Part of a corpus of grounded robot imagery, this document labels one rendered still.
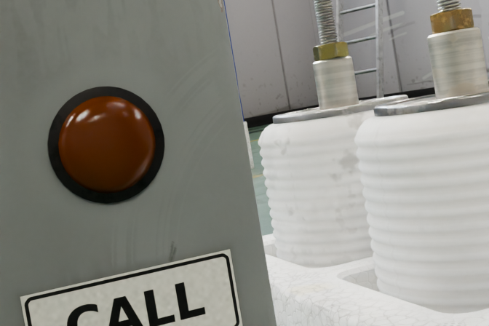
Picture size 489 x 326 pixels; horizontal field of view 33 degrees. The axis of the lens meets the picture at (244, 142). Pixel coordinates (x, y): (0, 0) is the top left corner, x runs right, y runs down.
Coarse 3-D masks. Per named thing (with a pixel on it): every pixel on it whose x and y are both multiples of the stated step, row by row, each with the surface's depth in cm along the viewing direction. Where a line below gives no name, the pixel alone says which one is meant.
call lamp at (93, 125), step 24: (72, 120) 19; (96, 120) 19; (120, 120) 19; (144, 120) 19; (72, 144) 19; (96, 144) 19; (120, 144) 19; (144, 144) 19; (72, 168) 19; (96, 168) 19; (120, 168) 19; (144, 168) 19
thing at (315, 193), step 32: (288, 128) 44; (320, 128) 42; (352, 128) 42; (288, 160) 43; (320, 160) 42; (352, 160) 42; (288, 192) 44; (320, 192) 43; (352, 192) 42; (288, 224) 44; (320, 224) 43; (352, 224) 42; (288, 256) 45; (320, 256) 43; (352, 256) 42
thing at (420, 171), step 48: (384, 144) 33; (432, 144) 32; (480, 144) 31; (384, 192) 34; (432, 192) 32; (480, 192) 31; (384, 240) 34; (432, 240) 32; (480, 240) 31; (384, 288) 35; (432, 288) 32; (480, 288) 31
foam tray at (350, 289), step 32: (288, 288) 38; (320, 288) 37; (352, 288) 36; (288, 320) 38; (320, 320) 34; (352, 320) 31; (384, 320) 30; (416, 320) 30; (448, 320) 29; (480, 320) 28
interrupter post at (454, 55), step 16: (448, 32) 34; (464, 32) 34; (480, 32) 35; (432, 48) 35; (448, 48) 34; (464, 48) 34; (480, 48) 35; (432, 64) 35; (448, 64) 34; (464, 64) 34; (480, 64) 34; (448, 80) 35; (464, 80) 34; (480, 80) 34; (448, 96) 35
